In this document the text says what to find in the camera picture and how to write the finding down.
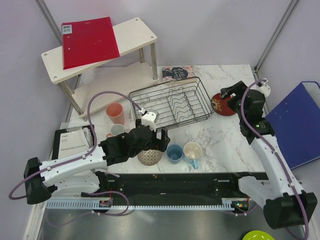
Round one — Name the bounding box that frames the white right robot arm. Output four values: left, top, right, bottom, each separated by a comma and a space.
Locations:
220, 79, 318, 231

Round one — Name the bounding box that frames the small blue cup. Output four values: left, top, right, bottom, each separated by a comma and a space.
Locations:
166, 144, 184, 165

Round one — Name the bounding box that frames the red folder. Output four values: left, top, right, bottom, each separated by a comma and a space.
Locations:
61, 17, 120, 70

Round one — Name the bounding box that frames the dark brown plate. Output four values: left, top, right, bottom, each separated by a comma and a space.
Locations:
210, 93, 236, 116

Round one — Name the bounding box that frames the pink patterned ceramic mug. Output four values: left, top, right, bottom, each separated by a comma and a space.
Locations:
106, 124, 125, 138

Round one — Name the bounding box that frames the blue ring binder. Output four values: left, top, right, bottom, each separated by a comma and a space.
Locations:
266, 81, 320, 169

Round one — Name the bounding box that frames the black clipboard with paper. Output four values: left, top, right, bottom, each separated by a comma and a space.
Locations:
51, 125, 95, 160

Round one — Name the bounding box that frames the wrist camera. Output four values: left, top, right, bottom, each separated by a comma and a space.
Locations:
255, 78, 271, 97
139, 108, 160, 132

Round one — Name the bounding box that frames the black wire dish rack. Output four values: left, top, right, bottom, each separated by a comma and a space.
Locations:
128, 76, 213, 130

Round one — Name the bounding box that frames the green plastic bowl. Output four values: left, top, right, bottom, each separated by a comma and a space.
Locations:
242, 230, 275, 240

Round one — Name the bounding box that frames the white two-tier shelf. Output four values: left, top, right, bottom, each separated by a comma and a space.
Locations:
41, 17, 158, 119

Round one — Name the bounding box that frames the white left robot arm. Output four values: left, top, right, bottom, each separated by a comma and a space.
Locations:
23, 125, 171, 205

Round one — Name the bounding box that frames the paperback book with dark cover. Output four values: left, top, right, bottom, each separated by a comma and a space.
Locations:
162, 65, 196, 82

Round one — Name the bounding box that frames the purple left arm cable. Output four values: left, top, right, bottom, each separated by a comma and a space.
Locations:
8, 90, 146, 201

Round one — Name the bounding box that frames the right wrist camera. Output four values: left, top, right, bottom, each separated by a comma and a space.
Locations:
255, 78, 271, 97

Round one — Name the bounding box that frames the brown patterned ceramic bowl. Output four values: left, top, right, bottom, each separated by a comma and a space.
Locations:
137, 149, 162, 166

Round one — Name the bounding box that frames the light blue ceramic mug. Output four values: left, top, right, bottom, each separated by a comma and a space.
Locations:
183, 142, 202, 170

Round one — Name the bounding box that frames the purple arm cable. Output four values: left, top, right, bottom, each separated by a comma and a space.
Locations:
8, 90, 146, 201
241, 78, 311, 240

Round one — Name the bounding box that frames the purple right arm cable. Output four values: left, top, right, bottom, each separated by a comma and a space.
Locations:
241, 78, 311, 240

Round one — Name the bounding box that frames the tall pink plastic cup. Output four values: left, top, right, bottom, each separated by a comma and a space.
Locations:
106, 102, 125, 125

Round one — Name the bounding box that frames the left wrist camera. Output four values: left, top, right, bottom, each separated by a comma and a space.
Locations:
139, 108, 160, 132

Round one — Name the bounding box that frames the white slotted cable duct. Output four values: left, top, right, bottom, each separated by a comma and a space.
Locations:
46, 197, 250, 211

